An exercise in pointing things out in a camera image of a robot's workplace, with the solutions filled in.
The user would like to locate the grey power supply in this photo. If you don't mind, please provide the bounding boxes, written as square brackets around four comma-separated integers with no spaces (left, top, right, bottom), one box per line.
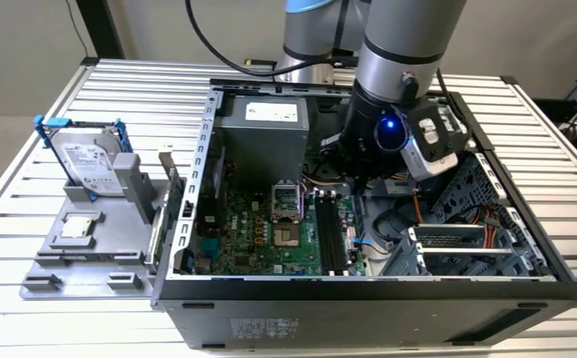
[213,95,311,187]

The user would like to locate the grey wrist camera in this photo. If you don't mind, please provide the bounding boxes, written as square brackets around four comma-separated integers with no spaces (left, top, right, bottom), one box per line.
[398,97,462,183]

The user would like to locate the green motherboard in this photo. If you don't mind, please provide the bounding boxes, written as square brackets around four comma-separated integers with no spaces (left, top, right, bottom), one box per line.
[195,188,368,277]

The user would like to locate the green graphics card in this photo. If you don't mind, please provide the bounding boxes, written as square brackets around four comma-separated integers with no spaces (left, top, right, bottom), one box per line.
[150,146,187,275]

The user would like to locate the dark RAM stick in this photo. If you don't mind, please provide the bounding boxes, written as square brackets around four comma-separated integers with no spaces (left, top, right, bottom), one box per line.
[37,252,143,262]

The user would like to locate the black upright post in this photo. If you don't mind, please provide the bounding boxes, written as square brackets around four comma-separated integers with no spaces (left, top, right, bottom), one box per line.
[75,0,126,60]

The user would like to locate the black open PC case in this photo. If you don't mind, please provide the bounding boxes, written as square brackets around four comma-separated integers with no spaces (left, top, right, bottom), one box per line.
[149,77,577,351]

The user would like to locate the grey disk bay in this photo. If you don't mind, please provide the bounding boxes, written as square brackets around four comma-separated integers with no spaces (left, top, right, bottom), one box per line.
[382,223,532,277]

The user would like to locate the silver CPU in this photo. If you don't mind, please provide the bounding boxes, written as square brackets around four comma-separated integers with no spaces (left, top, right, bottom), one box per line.
[58,216,94,238]

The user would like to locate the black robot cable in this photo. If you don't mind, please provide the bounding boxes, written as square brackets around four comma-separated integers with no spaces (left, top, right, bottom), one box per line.
[185,0,328,78]

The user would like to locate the metal socket cover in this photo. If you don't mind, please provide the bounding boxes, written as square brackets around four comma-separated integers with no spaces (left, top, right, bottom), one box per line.
[270,180,303,221]

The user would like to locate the CPU socket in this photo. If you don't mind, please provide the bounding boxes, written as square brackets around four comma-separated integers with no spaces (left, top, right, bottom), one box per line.
[271,219,303,249]

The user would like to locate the grey parts rack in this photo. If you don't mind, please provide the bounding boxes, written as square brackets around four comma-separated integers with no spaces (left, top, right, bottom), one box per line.
[17,154,190,301]

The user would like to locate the black looped cable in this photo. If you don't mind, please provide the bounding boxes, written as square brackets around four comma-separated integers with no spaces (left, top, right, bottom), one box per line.
[370,207,416,249]

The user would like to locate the wire locking lever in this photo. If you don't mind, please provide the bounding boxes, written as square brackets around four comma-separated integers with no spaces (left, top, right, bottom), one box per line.
[295,184,307,223]

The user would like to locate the black RAM slot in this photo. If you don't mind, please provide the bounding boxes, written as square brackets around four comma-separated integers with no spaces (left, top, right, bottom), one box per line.
[315,189,338,276]
[327,189,350,276]

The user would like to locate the thin orange wire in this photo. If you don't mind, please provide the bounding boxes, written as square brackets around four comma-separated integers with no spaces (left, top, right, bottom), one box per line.
[410,189,424,225]

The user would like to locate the hard disk in blue carrier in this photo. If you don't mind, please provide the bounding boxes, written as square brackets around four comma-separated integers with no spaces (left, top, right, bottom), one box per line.
[33,115,134,202]

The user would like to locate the teal expansion slot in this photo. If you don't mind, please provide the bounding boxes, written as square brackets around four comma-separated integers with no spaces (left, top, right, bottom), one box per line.
[198,239,219,259]

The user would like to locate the orange wire bundle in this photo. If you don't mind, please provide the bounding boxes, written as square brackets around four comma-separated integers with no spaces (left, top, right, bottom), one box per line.
[475,206,504,251]

